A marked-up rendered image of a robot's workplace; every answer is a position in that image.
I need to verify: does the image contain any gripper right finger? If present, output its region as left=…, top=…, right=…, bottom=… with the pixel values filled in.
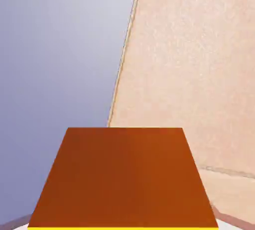
left=211, top=205, right=255, bottom=230

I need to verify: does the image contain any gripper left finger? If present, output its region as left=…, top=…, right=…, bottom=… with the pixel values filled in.
left=0, top=213, right=34, bottom=230

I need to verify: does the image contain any small yellow cube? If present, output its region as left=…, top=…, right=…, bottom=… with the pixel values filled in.
left=27, top=127, right=219, bottom=230

